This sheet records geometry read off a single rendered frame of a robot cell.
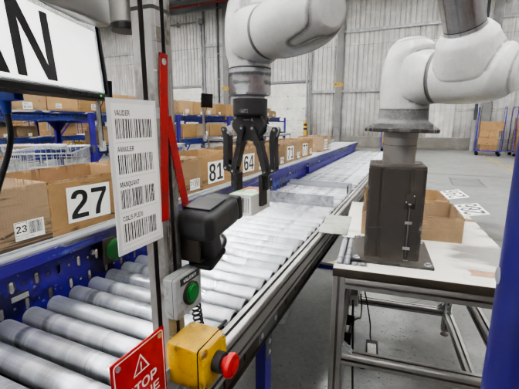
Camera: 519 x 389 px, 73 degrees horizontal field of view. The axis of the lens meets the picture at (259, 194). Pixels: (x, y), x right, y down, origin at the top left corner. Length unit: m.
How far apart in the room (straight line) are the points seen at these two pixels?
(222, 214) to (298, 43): 0.31
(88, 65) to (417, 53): 0.92
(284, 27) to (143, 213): 0.36
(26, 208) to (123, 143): 0.68
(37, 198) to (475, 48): 1.21
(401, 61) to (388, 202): 0.44
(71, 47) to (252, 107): 0.34
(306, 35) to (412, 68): 0.63
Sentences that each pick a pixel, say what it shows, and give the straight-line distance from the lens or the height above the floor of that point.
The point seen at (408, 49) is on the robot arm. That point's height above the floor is 1.43.
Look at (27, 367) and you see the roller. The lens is 0.89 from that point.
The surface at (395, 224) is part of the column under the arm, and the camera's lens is 1.25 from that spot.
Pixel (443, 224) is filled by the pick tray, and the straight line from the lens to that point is 1.55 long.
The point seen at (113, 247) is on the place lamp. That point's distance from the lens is 1.22.
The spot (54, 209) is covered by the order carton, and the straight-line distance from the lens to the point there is 1.17.
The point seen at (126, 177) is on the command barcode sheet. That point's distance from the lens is 0.47.
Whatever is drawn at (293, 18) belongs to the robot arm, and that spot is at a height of 1.37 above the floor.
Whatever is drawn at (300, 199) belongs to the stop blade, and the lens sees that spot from 2.04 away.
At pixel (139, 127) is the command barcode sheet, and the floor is 1.21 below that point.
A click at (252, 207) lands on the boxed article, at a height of 1.04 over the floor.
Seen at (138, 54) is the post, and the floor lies 1.31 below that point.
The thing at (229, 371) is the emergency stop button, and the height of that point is 0.84.
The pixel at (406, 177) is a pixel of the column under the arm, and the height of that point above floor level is 1.04.
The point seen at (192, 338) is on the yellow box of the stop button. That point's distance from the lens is 0.61.
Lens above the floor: 1.22
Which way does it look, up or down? 12 degrees down
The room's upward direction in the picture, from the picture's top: straight up
